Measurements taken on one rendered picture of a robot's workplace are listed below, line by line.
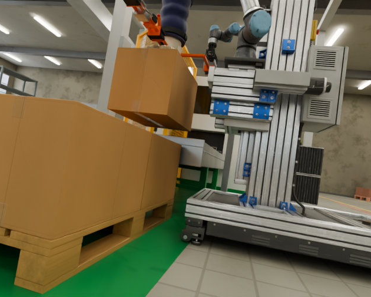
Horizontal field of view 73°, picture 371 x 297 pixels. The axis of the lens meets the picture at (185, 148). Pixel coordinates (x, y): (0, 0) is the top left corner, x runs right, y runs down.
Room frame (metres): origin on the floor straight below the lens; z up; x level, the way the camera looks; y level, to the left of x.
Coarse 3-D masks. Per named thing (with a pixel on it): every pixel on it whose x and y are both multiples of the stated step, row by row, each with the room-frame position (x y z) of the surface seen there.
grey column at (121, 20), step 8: (120, 0) 2.90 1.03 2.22; (120, 8) 2.90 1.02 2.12; (128, 8) 2.94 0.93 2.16; (112, 16) 2.92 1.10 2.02; (120, 16) 2.89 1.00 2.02; (128, 16) 2.96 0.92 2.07; (112, 24) 2.91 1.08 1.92; (120, 24) 2.89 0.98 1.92; (128, 24) 2.99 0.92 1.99; (112, 32) 2.91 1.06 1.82; (120, 32) 2.88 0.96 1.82; (128, 32) 3.02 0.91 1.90; (112, 40) 2.90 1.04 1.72; (112, 48) 2.90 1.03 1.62; (112, 56) 2.89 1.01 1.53; (104, 64) 2.92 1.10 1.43; (112, 64) 2.89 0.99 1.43; (104, 72) 2.91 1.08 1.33; (112, 72) 2.89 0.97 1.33; (104, 80) 2.91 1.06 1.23; (104, 88) 2.90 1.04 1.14; (104, 96) 2.90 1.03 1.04; (104, 104) 2.89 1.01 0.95; (104, 112) 2.89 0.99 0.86; (112, 112) 2.97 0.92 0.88
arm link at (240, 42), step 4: (240, 28) 1.44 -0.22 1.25; (240, 32) 1.43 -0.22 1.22; (240, 36) 1.42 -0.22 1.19; (240, 40) 1.42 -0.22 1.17; (244, 40) 1.39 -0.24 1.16; (240, 44) 1.42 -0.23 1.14; (244, 44) 1.41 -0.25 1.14; (248, 44) 1.40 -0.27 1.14; (252, 44) 1.40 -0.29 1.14; (256, 44) 1.43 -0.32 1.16
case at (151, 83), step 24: (120, 48) 1.54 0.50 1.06; (144, 48) 1.50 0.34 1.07; (120, 72) 1.53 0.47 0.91; (144, 72) 1.49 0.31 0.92; (168, 72) 1.45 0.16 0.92; (120, 96) 1.53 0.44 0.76; (144, 96) 1.48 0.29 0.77; (168, 96) 1.44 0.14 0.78; (192, 96) 1.91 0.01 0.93; (144, 120) 1.79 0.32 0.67; (168, 120) 1.63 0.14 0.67; (192, 120) 2.02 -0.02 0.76
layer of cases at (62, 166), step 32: (0, 96) 0.78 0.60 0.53; (0, 128) 0.78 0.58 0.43; (32, 128) 0.75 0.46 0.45; (64, 128) 0.72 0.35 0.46; (96, 128) 0.82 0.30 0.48; (128, 128) 1.04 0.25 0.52; (0, 160) 0.77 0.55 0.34; (32, 160) 0.74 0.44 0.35; (64, 160) 0.71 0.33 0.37; (96, 160) 0.85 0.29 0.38; (128, 160) 1.08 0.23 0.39; (160, 160) 1.47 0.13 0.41; (0, 192) 0.77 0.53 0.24; (32, 192) 0.74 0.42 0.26; (64, 192) 0.73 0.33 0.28; (96, 192) 0.89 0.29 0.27; (128, 192) 1.13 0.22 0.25; (160, 192) 1.56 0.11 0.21; (0, 224) 0.76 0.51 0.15; (32, 224) 0.73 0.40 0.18; (64, 224) 0.75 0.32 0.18; (96, 224) 0.92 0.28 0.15
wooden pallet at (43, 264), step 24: (144, 216) 1.36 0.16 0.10; (168, 216) 1.81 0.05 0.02; (0, 240) 0.75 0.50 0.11; (24, 240) 0.73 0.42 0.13; (48, 240) 0.71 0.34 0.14; (72, 240) 0.80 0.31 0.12; (96, 240) 1.12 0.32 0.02; (120, 240) 1.16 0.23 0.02; (24, 264) 0.73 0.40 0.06; (48, 264) 0.71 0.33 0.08; (72, 264) 0.82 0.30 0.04; (48, 288) 0.73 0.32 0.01
